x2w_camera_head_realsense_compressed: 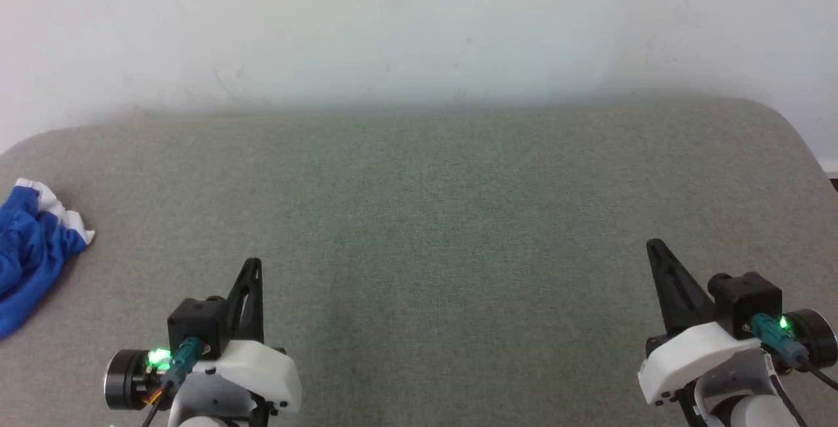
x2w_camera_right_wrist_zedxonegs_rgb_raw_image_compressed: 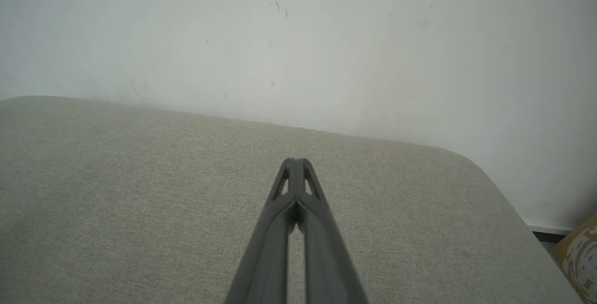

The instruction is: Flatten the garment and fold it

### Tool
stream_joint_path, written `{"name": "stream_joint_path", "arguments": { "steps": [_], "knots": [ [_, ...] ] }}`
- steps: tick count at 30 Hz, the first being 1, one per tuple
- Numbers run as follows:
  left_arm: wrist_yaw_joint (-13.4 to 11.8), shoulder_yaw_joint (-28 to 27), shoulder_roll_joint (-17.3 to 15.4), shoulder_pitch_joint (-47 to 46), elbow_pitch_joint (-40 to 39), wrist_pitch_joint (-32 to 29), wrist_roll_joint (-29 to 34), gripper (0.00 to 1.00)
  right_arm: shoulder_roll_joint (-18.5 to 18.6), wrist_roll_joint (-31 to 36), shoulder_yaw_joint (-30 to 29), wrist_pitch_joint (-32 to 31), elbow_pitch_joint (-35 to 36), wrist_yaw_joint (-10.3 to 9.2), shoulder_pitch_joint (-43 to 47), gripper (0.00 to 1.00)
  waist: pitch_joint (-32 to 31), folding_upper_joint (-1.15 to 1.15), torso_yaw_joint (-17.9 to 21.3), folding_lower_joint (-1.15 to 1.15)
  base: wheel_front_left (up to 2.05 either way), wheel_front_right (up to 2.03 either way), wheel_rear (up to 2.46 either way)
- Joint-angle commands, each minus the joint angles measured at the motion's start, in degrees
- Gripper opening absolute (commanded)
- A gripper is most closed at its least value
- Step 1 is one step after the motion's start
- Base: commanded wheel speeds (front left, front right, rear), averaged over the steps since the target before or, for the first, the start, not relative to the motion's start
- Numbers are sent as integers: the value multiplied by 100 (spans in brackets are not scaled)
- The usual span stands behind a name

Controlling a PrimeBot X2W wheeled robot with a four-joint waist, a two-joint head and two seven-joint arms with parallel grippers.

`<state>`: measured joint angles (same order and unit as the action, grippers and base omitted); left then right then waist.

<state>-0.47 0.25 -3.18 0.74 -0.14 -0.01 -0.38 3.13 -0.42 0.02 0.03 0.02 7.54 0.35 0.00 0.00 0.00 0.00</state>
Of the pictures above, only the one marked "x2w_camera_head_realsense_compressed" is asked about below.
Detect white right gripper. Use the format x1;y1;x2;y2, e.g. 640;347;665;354
638;238;763;408

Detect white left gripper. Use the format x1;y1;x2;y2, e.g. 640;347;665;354
187;258;302;413

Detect blue shorts with white stripes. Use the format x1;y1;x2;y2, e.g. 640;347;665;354
0;178;96;341

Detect grey fabric sofa cushion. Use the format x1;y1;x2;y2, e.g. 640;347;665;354
0;96;838;427

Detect left black cable teal plug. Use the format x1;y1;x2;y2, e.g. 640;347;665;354
141;339;205;427

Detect black cable teal plug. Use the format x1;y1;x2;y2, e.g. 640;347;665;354
752;314;838;390
141;339;205;427

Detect right black cable teal plug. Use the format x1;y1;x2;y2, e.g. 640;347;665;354
752;314;838;390

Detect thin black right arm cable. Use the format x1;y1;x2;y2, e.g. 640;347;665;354
767;371;811;427

